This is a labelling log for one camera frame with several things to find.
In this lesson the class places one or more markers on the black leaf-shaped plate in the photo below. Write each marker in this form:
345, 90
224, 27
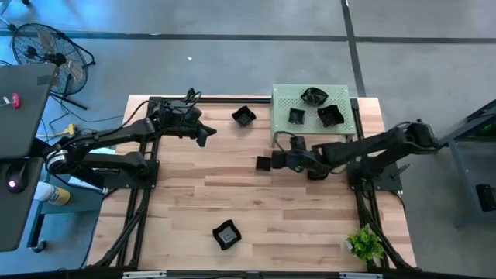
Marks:
314, 97

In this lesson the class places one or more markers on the small green potted plant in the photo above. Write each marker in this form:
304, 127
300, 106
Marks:
365, 244

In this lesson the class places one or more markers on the dark grey desk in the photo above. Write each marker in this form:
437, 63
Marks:
15, 217

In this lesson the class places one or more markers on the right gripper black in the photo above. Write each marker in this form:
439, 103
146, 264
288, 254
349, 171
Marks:
292, 160

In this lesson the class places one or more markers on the black aluminium table frame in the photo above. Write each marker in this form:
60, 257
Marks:
224, 100

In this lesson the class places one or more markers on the silver metal bracket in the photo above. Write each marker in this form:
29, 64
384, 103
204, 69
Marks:
360, 276
144, 274

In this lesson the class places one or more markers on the white and yellow bottle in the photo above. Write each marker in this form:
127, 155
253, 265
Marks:
54, 195

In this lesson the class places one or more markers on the yellow power plug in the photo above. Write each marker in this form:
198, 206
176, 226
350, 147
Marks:
70, 129

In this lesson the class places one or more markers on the grey metal cart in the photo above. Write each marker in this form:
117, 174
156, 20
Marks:
462, 182

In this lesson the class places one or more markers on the office chair base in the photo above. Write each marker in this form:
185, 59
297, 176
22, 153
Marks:
12, 27

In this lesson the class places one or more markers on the green perforated metal shelf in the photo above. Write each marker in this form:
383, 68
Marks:
283, 97

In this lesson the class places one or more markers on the small red object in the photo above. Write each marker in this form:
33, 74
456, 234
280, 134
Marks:
16, 100

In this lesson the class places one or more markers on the black computer mouse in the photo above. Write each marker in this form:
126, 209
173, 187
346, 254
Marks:
17, 176

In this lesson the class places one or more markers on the black floor fan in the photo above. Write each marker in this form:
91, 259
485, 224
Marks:
58, 58

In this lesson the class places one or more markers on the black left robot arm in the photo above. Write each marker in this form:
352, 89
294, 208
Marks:
116, 133

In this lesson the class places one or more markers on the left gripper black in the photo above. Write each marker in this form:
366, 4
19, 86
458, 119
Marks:
182, 118

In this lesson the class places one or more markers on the desk base with caster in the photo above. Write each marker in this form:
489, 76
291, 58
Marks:
73, 201

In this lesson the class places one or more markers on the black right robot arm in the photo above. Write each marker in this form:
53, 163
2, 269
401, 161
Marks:
360, 149

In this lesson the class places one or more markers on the light grey desk panel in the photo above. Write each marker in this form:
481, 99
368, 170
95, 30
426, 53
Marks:
27, 124

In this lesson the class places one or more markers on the black square ribbed plate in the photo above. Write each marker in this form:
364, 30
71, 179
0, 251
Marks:
244, 116

